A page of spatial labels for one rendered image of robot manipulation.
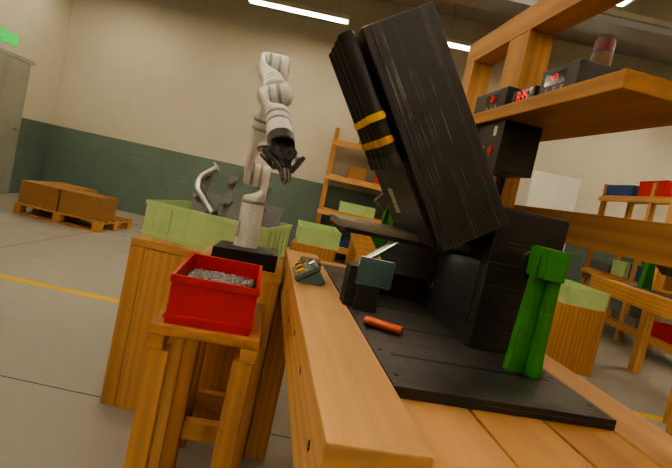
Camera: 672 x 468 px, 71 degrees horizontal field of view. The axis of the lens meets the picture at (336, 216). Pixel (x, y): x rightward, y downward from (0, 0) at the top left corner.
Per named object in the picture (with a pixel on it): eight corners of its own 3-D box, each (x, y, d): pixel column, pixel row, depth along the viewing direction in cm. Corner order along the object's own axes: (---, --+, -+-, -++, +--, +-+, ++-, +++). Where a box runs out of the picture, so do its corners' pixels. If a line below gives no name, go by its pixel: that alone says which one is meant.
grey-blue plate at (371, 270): (350, 309, 122) (361, 256, 121) (348, 307, 124) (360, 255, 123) (385, 315, 124) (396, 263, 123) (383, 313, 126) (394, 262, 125)
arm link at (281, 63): (290, 54, 170) (277, 121, 181) (264, 48, 167) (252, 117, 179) (292, 60, 162) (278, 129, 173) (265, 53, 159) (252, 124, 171)
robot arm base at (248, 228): (232, 245, 181) (240, 201, 181) (235, 243, 190) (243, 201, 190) (256, 249, 182) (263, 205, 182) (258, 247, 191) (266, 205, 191)
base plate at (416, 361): (391, 397, 78) (394, 385, 78) (321, 268, 186) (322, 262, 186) (614, 431, 84) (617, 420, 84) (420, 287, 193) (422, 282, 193)
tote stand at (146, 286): (99, 403, 218) (131, 236, 213) (147, 362, 270) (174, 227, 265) (242, 436, 216) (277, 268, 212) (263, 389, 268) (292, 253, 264)
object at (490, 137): (492, 169, 137) (504, 118, 137) (468, 170, 154) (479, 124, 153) (531, 178, 139) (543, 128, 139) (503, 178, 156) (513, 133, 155)
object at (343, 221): (337, 230, 114) (339, 218, 114) (329, 223, 130) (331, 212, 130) (485, 260, 120) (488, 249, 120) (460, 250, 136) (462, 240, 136)
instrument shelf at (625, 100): (622, 87, 90) (627, 66, 89) (447, 131, 178) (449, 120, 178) (732, 118, 93) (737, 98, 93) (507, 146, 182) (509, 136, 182)
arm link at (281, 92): (292, 86, 136) (289, 72, 147) (261, 89, 135) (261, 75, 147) (295, 109, 140) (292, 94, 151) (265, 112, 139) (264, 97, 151)
